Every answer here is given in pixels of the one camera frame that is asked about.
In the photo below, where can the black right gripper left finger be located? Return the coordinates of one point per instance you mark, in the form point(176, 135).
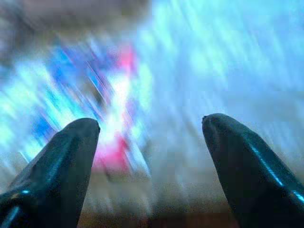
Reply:
point(54, 178)

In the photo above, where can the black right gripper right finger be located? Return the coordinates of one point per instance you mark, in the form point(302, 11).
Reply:
point(249, 180)

